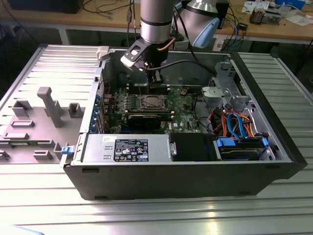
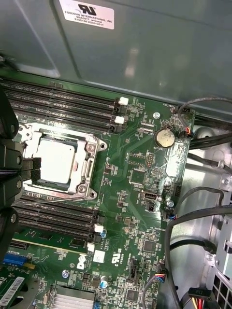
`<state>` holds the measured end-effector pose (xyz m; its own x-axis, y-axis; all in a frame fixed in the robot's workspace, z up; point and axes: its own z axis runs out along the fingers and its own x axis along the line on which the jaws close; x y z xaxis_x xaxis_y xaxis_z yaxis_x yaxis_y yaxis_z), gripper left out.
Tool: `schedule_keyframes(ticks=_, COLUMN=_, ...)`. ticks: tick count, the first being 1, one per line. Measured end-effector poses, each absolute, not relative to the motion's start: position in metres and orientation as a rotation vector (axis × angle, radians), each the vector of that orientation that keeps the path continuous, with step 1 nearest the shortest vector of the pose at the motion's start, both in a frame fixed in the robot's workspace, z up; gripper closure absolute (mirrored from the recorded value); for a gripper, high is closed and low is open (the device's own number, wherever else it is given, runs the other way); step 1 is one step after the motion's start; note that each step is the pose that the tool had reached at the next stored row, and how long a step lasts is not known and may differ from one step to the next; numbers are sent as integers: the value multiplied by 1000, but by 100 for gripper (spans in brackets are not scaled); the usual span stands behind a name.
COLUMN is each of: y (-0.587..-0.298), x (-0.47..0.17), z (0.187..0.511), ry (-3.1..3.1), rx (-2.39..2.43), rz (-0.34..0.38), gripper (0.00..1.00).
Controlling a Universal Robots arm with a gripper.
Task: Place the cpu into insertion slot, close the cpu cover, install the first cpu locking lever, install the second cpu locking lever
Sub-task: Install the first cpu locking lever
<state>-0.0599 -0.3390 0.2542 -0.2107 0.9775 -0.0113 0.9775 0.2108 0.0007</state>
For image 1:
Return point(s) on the white card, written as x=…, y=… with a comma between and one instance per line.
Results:
x=249, y=6

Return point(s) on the green motherboard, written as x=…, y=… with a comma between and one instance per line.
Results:
x=183, y=115

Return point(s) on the white tag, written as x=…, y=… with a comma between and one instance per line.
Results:
x=219, y=44

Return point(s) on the black graphics card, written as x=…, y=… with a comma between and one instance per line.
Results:
x=144, y=121

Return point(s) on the blue box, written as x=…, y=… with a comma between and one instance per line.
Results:
x=293, y=3

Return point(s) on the coin cell battery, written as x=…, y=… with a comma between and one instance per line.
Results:
x=184, y=92

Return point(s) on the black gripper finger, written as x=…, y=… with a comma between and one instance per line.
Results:
x=159, y=77
x=151, y=77

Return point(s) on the black PC case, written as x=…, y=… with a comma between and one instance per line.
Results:
x=171, y=181

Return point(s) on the black desktop box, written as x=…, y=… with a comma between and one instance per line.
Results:
x=225, y=14

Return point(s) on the hard disk in blue carrier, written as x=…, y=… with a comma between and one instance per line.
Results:
x=239, y=151

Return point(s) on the small black box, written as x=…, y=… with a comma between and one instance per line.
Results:
x=242, y=26

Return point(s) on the CPU socket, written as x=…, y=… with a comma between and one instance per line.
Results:
x=154, y=96

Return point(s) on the blue case latch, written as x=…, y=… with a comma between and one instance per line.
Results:
x=67, y=150

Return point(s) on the green RAM stick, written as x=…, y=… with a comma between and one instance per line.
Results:
x=19, y=144

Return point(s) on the beige case latch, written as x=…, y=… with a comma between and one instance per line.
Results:
x=102, y=52

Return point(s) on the wooden desk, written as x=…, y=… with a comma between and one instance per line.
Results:
x=73, y=18

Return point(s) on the metal heat sink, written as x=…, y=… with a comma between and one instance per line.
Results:
x=256, y=16

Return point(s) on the white papers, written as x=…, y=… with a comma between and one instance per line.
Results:
x=300, y=20

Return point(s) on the silver disk bay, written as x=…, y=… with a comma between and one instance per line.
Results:
x=225, y=73

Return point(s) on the black monitor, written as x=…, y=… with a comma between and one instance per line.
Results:
x=44, y=6

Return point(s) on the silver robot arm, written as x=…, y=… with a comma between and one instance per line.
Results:
x=155, y=24

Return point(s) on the grey parts rack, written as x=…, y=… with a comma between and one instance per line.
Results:
x=36, y=137

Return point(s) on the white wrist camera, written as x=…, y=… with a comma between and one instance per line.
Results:
x=132, y=58

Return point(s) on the grey device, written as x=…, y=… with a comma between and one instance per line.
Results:
x=272, y=17

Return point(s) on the silver power supply unit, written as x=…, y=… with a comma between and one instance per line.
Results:
x=97, y=149

